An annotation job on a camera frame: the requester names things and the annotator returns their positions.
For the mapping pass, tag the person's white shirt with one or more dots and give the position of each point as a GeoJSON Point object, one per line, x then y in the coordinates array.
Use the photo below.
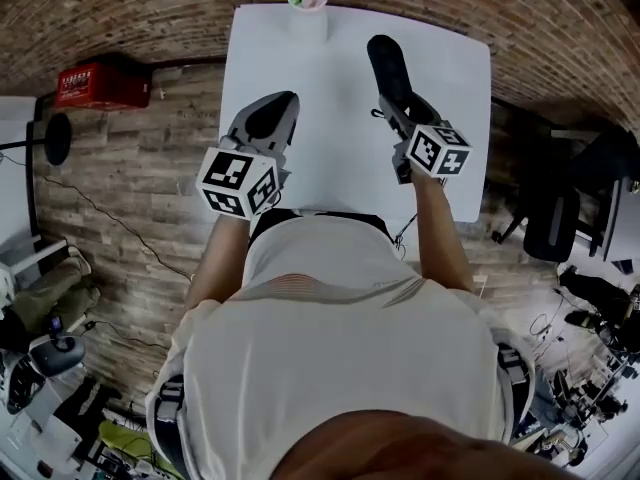
{"type": "Point", "coordinates": [340, 358]}

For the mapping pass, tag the person's black shorts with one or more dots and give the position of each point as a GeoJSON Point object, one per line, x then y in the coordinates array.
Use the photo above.
{"type": "Point", "coordinates": [370, 220]}

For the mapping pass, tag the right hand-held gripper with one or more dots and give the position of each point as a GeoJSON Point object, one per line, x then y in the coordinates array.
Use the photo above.
{"type": "Point", "coordinates": [435, 150]}

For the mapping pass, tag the black office chair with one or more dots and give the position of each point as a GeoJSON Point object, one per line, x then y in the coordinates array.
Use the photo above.
{"type": "Point", "coordinates": [560, 223]}

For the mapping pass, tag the white flower vase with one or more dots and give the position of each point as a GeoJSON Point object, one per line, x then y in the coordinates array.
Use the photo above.
{"type": "Point", "coordinates": [307, 3]}

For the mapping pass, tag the black bag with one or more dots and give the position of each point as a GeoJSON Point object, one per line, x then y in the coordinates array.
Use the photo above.
{"type": "Point", "coordinates": [597, 298]}

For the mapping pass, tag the person's left forearm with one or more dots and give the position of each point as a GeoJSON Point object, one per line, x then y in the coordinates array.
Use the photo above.
{"type": "Point", "coordinates": [215, 268]}

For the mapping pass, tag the yellow-green cloth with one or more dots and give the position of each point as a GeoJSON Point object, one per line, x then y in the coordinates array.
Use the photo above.
{"type": "Point", "coordinates": [120, 438]}

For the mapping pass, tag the person's right forearm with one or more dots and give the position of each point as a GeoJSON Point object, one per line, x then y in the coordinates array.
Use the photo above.
{"type": "Point", "coordinates": [442, 233]}

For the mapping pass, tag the black pouch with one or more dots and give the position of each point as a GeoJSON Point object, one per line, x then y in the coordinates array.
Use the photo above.
{"type": "Point", "coordinates": [387, 63]}

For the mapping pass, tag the dark rounded device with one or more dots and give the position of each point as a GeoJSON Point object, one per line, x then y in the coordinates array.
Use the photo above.
{"type": "Point", "coordinates": [55, 355]}

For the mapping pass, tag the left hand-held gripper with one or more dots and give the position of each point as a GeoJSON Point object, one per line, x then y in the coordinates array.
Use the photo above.
{"type": "Point", "coordinates": [230, 178]}

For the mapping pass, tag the red plastic crate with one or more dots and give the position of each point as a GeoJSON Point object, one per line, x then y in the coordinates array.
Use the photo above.
{"type": "Point", "coordinates": [102, 88]}

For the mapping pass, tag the black standing fan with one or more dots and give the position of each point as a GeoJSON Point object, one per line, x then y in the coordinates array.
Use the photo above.
{"type": "Point", "coordinates": [59, 139]}

